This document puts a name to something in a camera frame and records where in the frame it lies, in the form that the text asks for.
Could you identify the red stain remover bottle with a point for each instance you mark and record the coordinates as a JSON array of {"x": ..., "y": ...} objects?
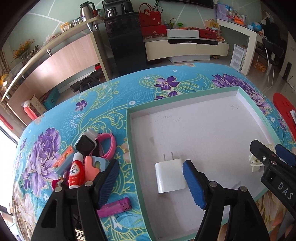
[{"x": 77, "y": 172}]

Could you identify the orange flower bouquet vase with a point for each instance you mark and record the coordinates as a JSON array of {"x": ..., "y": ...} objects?
[{"x": 23, "y": 52}]

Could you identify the wall mounted television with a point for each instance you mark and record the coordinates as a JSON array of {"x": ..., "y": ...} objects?
[{"x": 204, "y": 3}]

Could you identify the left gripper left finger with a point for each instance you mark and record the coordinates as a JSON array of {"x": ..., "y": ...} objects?
[{"x": 56, "y": 221}]

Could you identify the red plastic stool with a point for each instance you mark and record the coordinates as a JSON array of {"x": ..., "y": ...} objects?
[{"x": 284, "y": 106}]

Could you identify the teal storage crate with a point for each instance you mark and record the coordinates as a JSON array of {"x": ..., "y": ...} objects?
[{"x": 49, "y": 99}]

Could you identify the cream TV stand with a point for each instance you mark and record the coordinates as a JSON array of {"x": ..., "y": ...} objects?
[{"x": 184, "y": 49}]

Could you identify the teal shallow box tray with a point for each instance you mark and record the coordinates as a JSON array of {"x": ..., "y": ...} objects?
[{"x": 213, "y": 129}]

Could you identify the white USB wall charger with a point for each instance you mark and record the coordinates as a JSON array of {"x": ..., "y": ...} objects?
[{"x": 169, "y": 174}]

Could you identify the purple lighter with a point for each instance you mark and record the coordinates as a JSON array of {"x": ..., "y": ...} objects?
[{"x": 114, "y": 208}]

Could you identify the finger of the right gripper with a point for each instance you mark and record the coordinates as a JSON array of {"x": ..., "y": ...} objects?
[
  {"x": 285, "y": 155},
  {"x": 261, "y": 152}
]

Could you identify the pink blue foam toy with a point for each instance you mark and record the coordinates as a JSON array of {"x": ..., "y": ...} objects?
[{"x": 94, "y": 165}]

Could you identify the white flat box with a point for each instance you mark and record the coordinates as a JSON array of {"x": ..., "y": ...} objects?
[{"x": 182, "y": 33}]

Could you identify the black metal chair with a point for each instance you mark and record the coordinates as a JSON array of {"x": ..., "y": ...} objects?
[{"x": 270, "y": 52}]

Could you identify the orange blue carrot knife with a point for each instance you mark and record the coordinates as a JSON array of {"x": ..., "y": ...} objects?
[{"x": 64, "y": 162}]

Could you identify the black water dispenser cabinet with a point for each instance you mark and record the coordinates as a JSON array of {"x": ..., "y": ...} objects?
[{"x": 125, "y": 36}]

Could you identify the gold patterned lighter box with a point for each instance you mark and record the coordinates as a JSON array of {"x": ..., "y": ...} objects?
[{"x": 80, "y": 235}]

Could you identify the red handbag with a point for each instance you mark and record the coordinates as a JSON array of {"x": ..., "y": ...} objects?
[{"x": 148, "y": 16}]

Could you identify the red gift box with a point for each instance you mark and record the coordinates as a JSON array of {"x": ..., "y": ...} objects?
[{"x": 154, "y": 31}]

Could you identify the steel thermos jug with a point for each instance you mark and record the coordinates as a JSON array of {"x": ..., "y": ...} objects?
[{"x": 87, "y": 11}]

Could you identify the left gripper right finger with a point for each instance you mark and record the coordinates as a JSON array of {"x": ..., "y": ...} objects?
[{"x": 245, "y": 221}]

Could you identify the wooden desk with shelf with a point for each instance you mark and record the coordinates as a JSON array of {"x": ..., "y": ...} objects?
[{"x": 75, "y": 57}]

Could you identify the floral blue tablecloth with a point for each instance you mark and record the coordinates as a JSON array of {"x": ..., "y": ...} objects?
[{"x": 103, "y": 109}]

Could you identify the white smartwatch black screen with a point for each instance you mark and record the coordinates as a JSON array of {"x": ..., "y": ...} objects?
[{"x": 86, "y": 142}]

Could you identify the red gift bag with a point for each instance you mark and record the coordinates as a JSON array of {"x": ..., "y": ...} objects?
[{"x": 34, "y": 108}]

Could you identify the pink pup toy figure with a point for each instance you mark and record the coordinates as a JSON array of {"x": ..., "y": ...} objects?
[{"x": 59, "y": 183}]

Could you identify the black bag on floor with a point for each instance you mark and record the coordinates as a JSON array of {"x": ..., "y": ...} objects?
[{"x": 88, "y": 82}]

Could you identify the white side desk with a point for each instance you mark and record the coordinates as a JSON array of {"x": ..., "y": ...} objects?
[{"x": 237, "y": 34}]

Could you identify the white plastic clip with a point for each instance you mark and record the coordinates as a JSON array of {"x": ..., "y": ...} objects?
[{"x": 255, "y": 163}]

